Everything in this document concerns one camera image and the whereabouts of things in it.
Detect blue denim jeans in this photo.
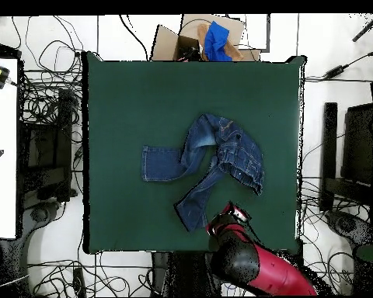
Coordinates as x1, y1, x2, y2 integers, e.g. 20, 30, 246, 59
141, 112, 266, 234

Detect black flat panel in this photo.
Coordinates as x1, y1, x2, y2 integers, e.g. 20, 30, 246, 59
340, 102, 373, 188

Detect black upright bar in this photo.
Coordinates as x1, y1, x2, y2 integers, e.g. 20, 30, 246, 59
319, 102, 339, 213

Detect grey swivel chair base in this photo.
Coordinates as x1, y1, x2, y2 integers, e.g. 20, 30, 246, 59
324, 209, 373, 249
19, 199, 64, 249

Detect dark green table cloth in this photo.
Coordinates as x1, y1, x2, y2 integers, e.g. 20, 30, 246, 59
82, 50, 306, 254

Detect black power strip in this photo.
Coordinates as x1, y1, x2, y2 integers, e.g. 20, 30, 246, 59
71, 266, 87, 297

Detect bright blue cloth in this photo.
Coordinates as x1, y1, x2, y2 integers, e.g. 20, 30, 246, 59
203, 20, 234, 62

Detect brown cardboard box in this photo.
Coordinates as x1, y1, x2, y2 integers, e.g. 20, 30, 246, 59
150, 13, 262, 62

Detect black equipment stand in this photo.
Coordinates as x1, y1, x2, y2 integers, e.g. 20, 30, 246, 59
20, 88, 77, 203

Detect black rod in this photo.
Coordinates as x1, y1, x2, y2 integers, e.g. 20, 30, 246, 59
351, 13, 373, 43

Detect white side table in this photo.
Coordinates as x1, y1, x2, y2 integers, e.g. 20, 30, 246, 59
0, 57, 19, 239

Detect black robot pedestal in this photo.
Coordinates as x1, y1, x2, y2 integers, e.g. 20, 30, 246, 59
151, 251, 225, 297

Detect black cable bundle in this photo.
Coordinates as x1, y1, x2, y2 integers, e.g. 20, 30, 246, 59
27, 250, 155, 297
299, 176, 361, 294
11, 15, 85, 126

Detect black power adapter cable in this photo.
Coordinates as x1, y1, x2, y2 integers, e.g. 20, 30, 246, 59
304, 46, 373, 83

